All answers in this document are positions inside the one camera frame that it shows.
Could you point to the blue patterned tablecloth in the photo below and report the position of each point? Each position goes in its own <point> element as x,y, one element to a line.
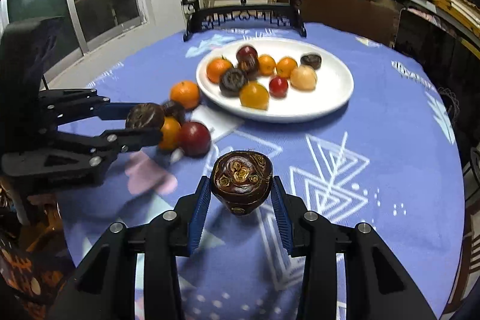
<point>388,158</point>

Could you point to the carved dark brown fruit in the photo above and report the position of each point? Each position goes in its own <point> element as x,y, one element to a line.
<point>241,180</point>

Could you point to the red apple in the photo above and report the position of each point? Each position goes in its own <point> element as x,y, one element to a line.
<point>278,87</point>
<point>194,139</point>

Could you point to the orange tangerine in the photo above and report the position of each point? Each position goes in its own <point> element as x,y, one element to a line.
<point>186,93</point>
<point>255,96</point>
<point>216,69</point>
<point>285,66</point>
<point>170,130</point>
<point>267,65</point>

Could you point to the dark red fruit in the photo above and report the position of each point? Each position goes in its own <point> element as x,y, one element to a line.
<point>247,53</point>

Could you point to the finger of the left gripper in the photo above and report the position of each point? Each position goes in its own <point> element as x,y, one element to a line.
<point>64,106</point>
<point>110,143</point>

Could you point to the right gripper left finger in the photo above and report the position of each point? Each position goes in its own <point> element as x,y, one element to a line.
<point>103,285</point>

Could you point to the white round plate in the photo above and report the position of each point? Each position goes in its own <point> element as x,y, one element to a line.
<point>335,83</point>

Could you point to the tan round fruit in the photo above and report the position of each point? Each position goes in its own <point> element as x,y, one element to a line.
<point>303,78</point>

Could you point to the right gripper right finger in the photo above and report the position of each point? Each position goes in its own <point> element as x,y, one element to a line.
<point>377,284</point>

